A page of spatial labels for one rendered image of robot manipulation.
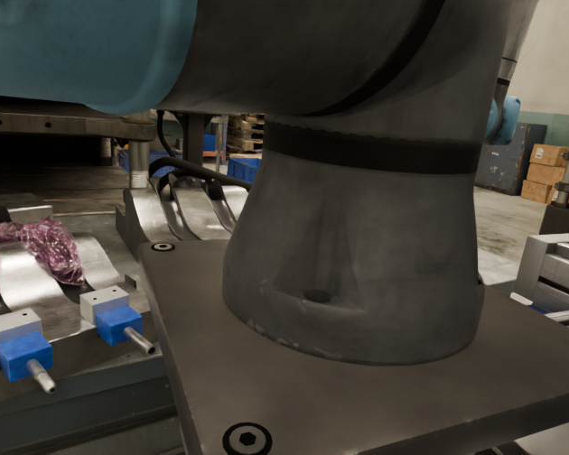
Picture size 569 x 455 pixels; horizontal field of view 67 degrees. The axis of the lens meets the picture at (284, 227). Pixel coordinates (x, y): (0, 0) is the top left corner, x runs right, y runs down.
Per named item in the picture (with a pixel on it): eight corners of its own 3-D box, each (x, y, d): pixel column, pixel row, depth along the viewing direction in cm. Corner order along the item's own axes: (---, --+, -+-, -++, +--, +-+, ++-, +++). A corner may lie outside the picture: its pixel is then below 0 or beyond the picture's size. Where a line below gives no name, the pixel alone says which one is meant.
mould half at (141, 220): (314, 299, 80) (323, 229, 76) (174, 324, 67) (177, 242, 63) (214, 222, 120) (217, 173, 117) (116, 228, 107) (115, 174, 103)
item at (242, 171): (282, 187, 475) (284, 166, 468) (250, 188, 453) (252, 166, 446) (256, 176, 522) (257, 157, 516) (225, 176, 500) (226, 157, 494)
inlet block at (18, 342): (79, 402, 45) (77, 357, 43) (26, 425, 41) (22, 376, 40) (32, 347, 53) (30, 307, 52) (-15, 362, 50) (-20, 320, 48)
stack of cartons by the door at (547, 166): (587, 210, 621) (604, 152, 597) (573, 211, 606) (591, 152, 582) (531, 196, 693) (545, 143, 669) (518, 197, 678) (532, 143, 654)
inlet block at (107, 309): (170, 362, 53) (170, 323, 51) (131, 379, 49) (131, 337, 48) (116, 320, 61) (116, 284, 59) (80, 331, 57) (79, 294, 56)
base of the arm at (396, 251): (539, 340, 23) (595, 154, 20) (279, 392, 17) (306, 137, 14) (377, 245, 36) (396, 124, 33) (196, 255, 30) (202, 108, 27)
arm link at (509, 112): (508, 151, 61) (427, 140, 66) (511, 146, 70) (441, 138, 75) (521, 92, 58) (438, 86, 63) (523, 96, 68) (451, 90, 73)
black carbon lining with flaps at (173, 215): (274, 255, 80) (278, 206, 77) (188, 265, 72) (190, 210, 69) (207, 207, 108) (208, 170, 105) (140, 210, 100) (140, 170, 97)
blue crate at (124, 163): (186, 177, 453) (187, 156, 447) (123, 177, 425) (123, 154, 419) (176, 169, 490) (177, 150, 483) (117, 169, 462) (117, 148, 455)
